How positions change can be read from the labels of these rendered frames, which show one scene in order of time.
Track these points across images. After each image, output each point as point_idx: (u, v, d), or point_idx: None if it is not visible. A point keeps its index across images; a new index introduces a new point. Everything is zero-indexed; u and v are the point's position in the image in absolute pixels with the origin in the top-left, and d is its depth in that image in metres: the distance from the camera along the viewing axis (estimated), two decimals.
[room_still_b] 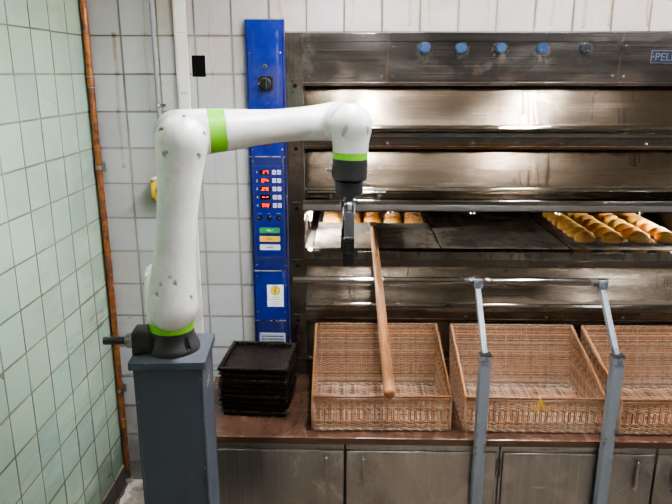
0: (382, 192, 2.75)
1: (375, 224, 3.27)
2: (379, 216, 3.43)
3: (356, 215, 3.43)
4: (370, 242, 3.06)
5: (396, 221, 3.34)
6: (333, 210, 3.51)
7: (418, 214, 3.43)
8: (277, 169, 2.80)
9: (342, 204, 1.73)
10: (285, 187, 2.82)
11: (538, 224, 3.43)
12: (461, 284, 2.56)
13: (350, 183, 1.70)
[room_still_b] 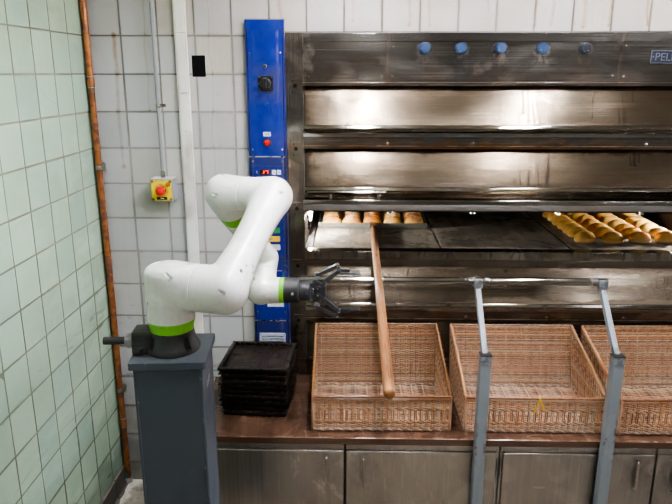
0: (382, 192, 2.75)
1: (375, 224, 3.27)
2: (379, 216, 3.43)
3: (356, 215, 3.43)
4: (370, 242, 3.06)
5: (396, 221, 3.34)
6: (333, 210, 3.51)
7: (418, 214, 3.43)
8: (277, 169, 2.80)
9: None
10: None
11: (538, 224, 3.43)
12: (461, 284, 2.56)
13: (301, 299, 2.39)
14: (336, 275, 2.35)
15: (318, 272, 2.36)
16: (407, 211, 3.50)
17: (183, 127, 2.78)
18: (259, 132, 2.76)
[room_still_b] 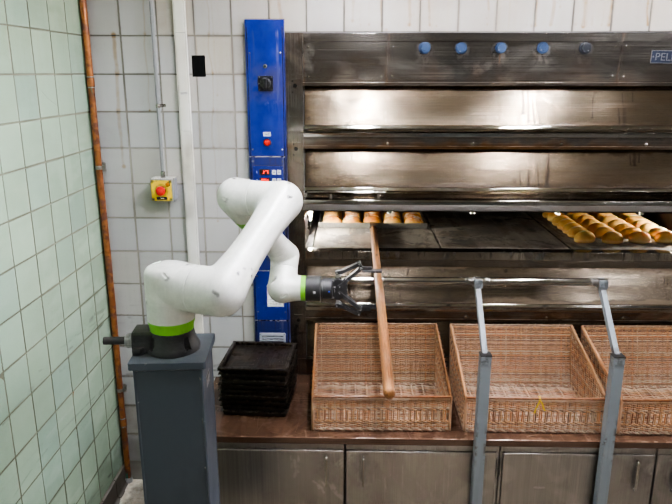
0: (382, 192, 2.75)
1: (375, 224, 3.27)
2: (379, 216, 3.43)
3: (356, 215, 3.43)
4: (370, 242, 3.06)
5: (396, 221, 3.34)
6: (333, 210, 3.51)
7: (418, 214, 3.43)
8: (277, 169, 2.80)
9: None
10: None
11: (538, 224, 3.43)
12: (461, 284, 2.56)
13: (322, 297, 2.39)
14: (358, 273, 2.35)
15: (339, 270, 2.36)
16: (407, 211, 3.50)
17: (183, 127, 2.78)
18: (259, 132, 2.76)
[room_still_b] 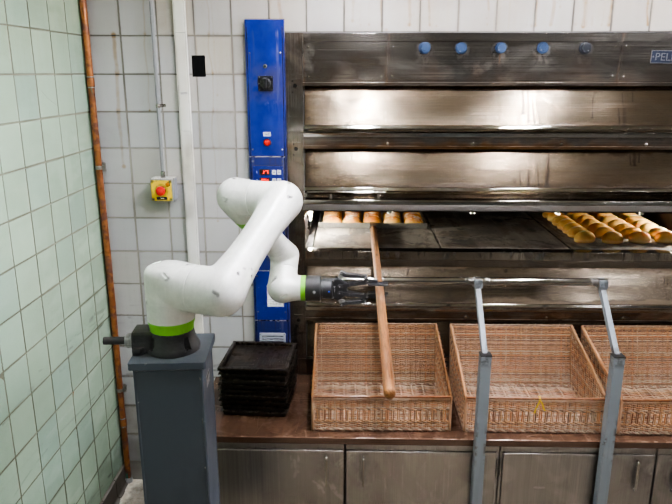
0: (382, 192, 2.75)
1: (375, 224, 3.27)
2: (379, 216, 3.43)
3: (356, 215, 3.43)
4: (370, 242, 3.06)
5: (396, 221, 3.34)
6: (333, 210, 3.51)
7: (418, 214, 3.43)
8: (277, 169, 2.80)
9: None
10: None
11: (538, 224, 3.43)
12: (461, 284, 2.56)
13: (322, 297, 2.39)
14: (362, 284, 2.36)
15: (345, 272, 2.36)
16: (407, 211, 3.50)
17: (183, 127, 2.78)
18: (259, 132, 2.76)
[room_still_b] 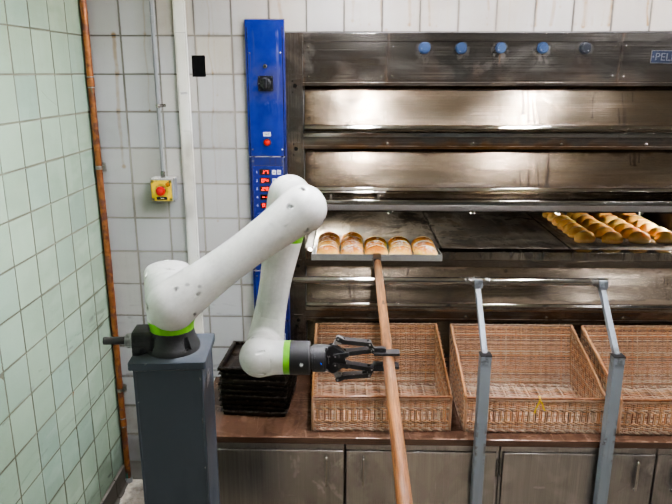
0: (382, 192, 2.75)
1: (380, 257, 2.70)
2: (384, 245, 2.86)
3: (356, 244, 2.86)
4: None
5: (405, 252, 2.77)
6: (329, 237, 2.94)
7: (431, 243, 2.86)
8: (277, 169, 2.80)
9: None
10: None
11: (538, 224, 3.43)
12: (461, 284, 2.56)
13: (312, 369, 1.80)
14: (365, 353, 1.77)
15: (342, 338, 1.77)
16: (417, 238, 2.93)
17: (183, 127, 2.78)
18: (259, 132, 2.76)
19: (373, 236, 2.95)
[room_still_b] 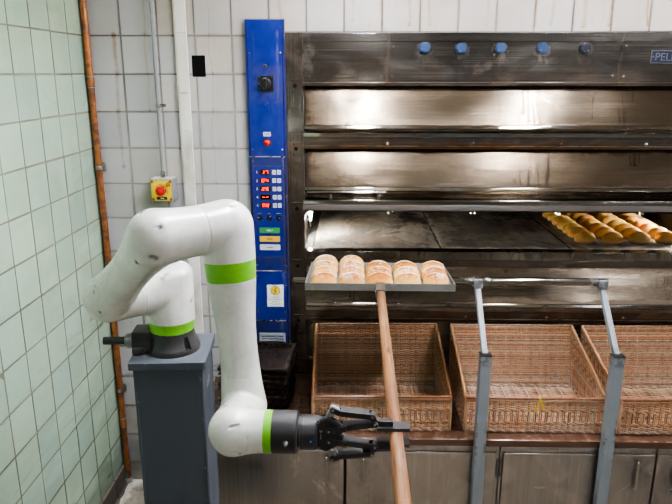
0: (382, 192, 2.75)
1: (384, 287, 2.33)
2: (388, 272, 2.50)
3: (357, 271, 2.49)
4: (370, 242, 3.06)
5: (412, 281, 2.41)
6: (326, 262, 2.58)
7: (442, 269, 2.50)
8: (277, 169, 2.80)
9: None
10: (285, 187, 2.82)
11: (538, 224, 3.43)
12: (461, 284, 2.56)
13: None
14: (367, 428, 1.41)
15: (338, 408, 1.41)
16: (426, 263, 2.57)
17: (183, 127, 2.78)
18: (259, 132, 2.76)
19: (376, 260, 2.59)
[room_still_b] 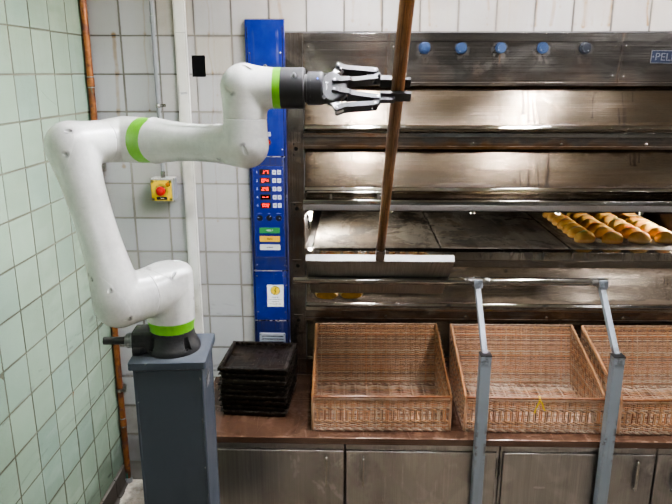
0: (382, 192, 2.75)
1: None
2: None
3: None
4: (370, 242, 3.06)
5: None
6: None
7: None
8: (277, 169, 2.80)
9: None
10: (285, 187, 2.82)
11: (538, 224, 3.43)
12: (461, 284, 2.56)
13: (307, 100, 1.49)
14: (370, 79, 1.50)
15: (343, 66, 1.53)
16: None
17: None
18: None
19: None
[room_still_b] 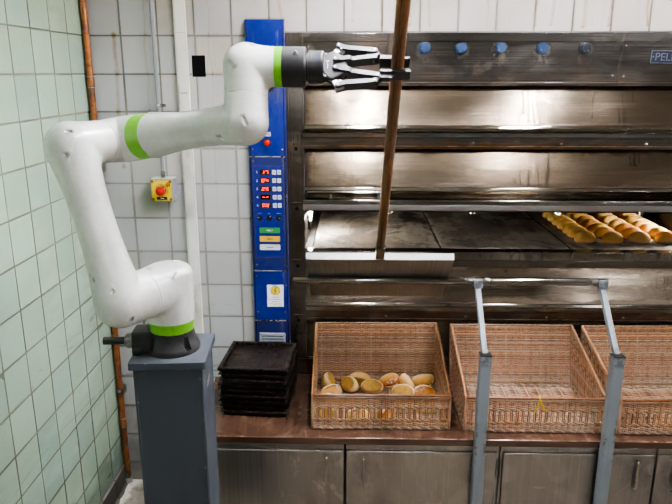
0: None
1: None
2: None
3: (358, 384, 2.89)
4: (370, 242, 3.06)
5: (400, 376, 2.92)
6: None
7: (431, 388, 2.83)
8: (277, 169, 2.80)
9: (335, 78, 1.54)
10: (285, 187, 2.82)
11: (538, 224, 3.43)
12: (461, 284, 2.56)
13: (308, 78, 1.52)
14: (370, 58, 1.53)
15: (344, 47, 1.56)
16: None
17: None
18: None
19: None
